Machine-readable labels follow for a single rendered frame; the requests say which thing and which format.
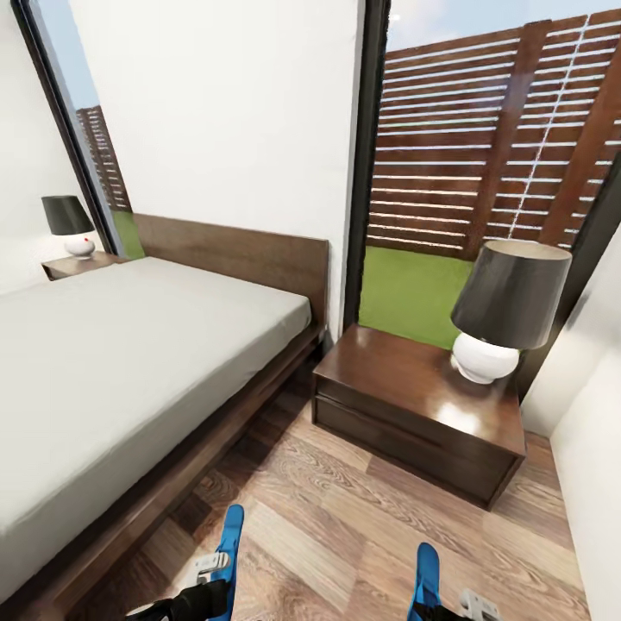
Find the sandal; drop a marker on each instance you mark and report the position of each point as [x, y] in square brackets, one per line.
[426, 589]
[229, 544]

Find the fixed window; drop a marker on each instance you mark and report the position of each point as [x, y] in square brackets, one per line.
[53, 41]
[480, 120]

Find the table lamp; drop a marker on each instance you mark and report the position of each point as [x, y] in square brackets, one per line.
[65, 216]
[508, 305]

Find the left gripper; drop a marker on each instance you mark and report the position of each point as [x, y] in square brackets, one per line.
[207, 601]

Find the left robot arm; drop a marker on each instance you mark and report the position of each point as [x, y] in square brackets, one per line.
[199, 601]

